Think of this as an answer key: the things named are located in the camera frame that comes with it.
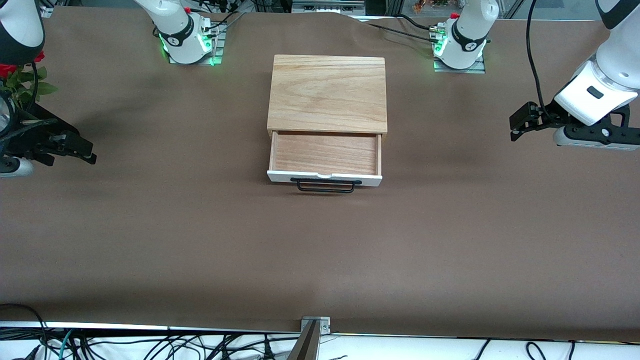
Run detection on metal edge bracket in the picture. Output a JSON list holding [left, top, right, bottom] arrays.
[[300, 316, 332, 336]]

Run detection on wooden drawer cabinet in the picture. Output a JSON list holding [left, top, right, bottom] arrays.
[[266, 54, 389, 140]]

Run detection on black cylindrical vase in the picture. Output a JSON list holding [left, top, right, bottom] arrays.
[[31, 101, 81, 147]]

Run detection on white-front drawer with black handle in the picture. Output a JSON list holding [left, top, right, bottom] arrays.
[[266, 131, 384, 194]]

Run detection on short black table cable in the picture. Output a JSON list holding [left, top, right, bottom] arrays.
[[395, 13, 442, 33]]

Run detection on dark camera pole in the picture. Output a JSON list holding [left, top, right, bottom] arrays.
[[287, 320, 321, 360]]

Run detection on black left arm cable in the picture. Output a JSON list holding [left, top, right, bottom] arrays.
[[525, 0, 557, 120]]

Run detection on large looped black cable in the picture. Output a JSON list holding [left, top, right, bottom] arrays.
[[0, 303, 49, 347]]

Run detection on teal cable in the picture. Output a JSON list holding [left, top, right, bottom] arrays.
[[56, 329, 77, 360]]

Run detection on red roses with green leaves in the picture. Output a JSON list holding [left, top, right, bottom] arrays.
[[0, 50, 60, 111]]

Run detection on aluminium edge rail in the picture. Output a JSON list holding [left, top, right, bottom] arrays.
[[0, 320, 303, 335]]

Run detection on orange background item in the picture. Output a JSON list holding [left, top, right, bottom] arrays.
[[412, 0, 452, 14]]

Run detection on aluminium background frame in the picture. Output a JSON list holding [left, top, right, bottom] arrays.
[[292, 0, 367, 16]]

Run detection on long black table cable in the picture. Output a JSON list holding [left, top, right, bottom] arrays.
[[367, 22, 441, 44]]

